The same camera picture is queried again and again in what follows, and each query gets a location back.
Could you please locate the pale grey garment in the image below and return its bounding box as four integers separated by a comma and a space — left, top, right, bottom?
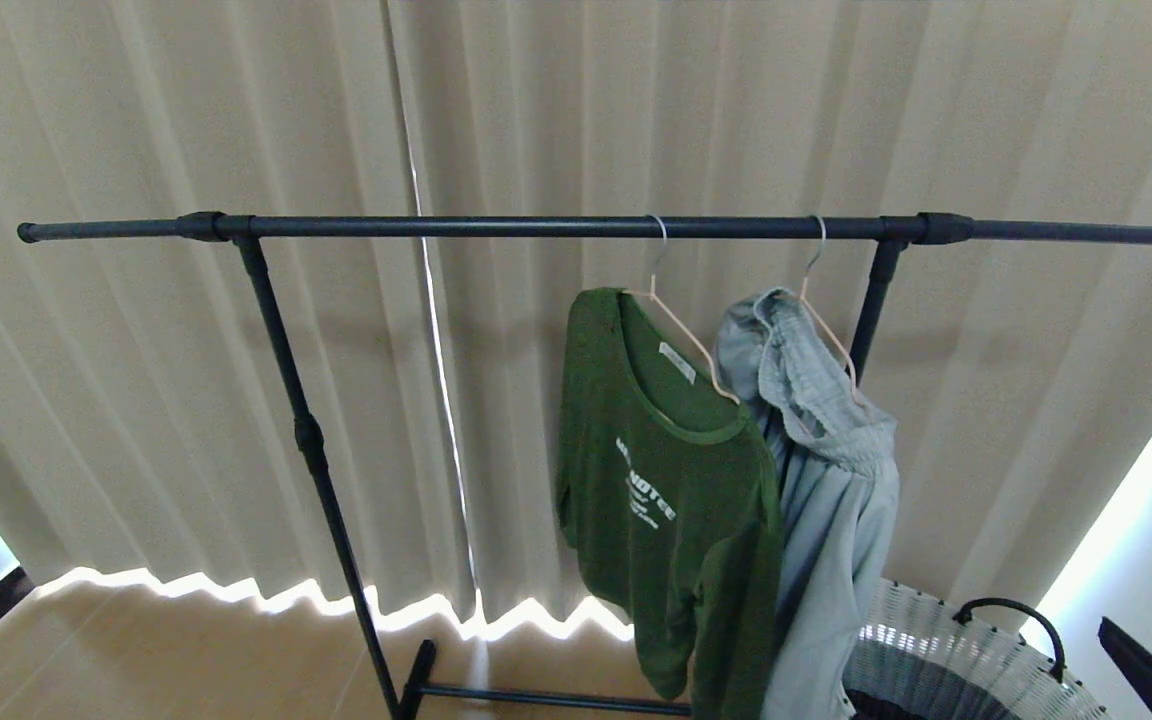
714, 288, 902, 720

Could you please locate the white laundry basket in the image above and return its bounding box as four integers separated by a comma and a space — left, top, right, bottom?
841, 578, 1112, 720

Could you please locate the black clothes rack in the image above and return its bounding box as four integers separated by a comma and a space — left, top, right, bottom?
18, 212, 1152, 720

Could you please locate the beige curtain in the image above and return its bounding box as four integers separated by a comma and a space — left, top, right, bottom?
0, 0, 1152, 641

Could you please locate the green long-sleeved shirt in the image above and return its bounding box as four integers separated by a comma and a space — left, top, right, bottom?
556, 288, 785, 720

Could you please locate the pink clothes hanger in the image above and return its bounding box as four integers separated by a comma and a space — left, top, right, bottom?
798, 215, 872, 406
624, 215, 742, 406

